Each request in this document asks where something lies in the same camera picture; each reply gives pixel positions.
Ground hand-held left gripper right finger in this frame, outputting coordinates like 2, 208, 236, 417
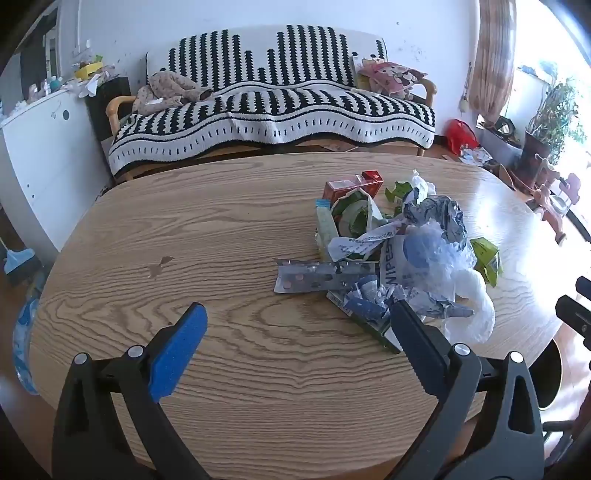
390, 300, 546, 480

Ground blue white paper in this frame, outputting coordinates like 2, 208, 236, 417
402, 194, 468, 243

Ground pink cartoon pillow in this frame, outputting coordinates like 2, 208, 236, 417
355, 58, 428, 100

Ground silver blister pack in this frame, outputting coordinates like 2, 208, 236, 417
273, 259, 379, 294

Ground black metal chair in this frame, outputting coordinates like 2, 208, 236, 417
540, 415, 580, 464

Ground scattered floor papers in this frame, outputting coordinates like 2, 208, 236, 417
459, 145, 496, 168

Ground blue broom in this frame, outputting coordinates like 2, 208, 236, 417
0, 237, 42, 284

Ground white plastic bag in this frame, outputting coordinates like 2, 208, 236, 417
441, 268, 496, 344

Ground pink toy rocking horse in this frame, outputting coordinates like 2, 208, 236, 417
529, 159, 585, 245

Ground beige checked curtain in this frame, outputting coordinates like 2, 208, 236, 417
473, 0, 518, 125

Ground wooden frame sofa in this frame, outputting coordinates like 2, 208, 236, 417
105, 23, 438, 182

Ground green white torn wrapper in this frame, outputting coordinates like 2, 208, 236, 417
330, 187, 386, 241

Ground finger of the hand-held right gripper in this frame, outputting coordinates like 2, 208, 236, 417
556, 277, 591, 352

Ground white cabinet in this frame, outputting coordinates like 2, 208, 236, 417
0, 88, 114, 252

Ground black speaker cabinet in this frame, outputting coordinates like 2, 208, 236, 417
85, 78, 132, 139

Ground white wipes packet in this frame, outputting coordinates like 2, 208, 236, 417
376, 226, 467, 301

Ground black white striped blanket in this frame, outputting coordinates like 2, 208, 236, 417
108, 25, 435, 176

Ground red carton box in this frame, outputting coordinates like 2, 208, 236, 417
323, 171, 385, 204

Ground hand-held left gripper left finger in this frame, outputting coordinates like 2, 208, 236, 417
53, 302, 208, 480

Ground red bag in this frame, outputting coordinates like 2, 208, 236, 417
445, 119, 481, 155

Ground blue patterned plastic bag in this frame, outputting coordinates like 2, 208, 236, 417
13, 272, 47, 395

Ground black round bin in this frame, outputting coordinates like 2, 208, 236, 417
529, 339, 564, 411

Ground potted green plant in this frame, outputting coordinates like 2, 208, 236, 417
517, 62, 585, 185

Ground pale green box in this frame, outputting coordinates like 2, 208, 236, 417
315, 198, 339, 252

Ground small green packet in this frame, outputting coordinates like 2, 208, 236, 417
470, 237, 503, 288

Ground torn green wrapper piece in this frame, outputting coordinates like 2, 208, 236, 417
385, 181, 415, 205

